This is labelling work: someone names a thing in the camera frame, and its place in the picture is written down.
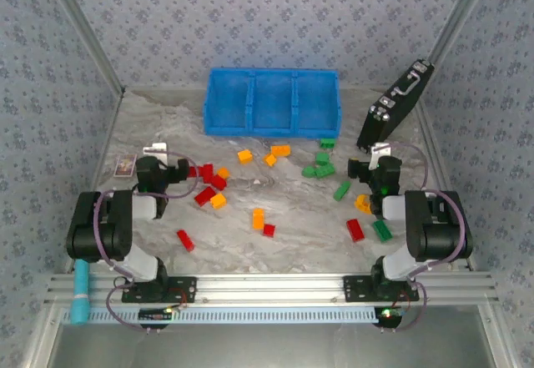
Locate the green lego brick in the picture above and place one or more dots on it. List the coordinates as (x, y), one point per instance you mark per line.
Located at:
(308, 171)
(382, 230)
(325, 171)
(341, 190)
(327, 143)
(322, 158)

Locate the orange curved lego brick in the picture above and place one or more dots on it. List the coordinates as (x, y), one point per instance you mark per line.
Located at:
(360, 204)

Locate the blue three-compartment plastic bin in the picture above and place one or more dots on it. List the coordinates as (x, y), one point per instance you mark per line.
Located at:
(227, 101)

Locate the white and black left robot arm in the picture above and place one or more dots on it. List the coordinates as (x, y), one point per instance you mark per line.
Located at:
(100, 226)

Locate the small printed card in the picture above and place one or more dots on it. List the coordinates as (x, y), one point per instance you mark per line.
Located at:
(125, 165)

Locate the small red lego brick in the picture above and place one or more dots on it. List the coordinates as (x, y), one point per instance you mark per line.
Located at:
(269, 230)

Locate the teal cylindrical tool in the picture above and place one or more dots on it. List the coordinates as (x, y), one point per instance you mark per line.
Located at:
(80, 293)

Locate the black controller board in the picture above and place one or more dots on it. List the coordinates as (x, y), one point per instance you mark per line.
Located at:
(154, 314)
(388, 316)

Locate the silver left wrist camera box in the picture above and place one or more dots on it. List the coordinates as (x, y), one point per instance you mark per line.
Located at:
(153, 151)

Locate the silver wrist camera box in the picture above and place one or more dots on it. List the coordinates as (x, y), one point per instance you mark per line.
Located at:
(153, 151)
(381, 149)

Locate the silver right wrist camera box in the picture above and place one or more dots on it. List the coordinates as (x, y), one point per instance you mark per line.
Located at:
(381, 149)

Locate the aluminium frame beam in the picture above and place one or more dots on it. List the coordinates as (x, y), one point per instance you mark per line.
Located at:
(271, 288)

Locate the aluminium corner post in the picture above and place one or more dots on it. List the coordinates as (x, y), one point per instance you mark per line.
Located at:
(461, 9)
(87, 30)

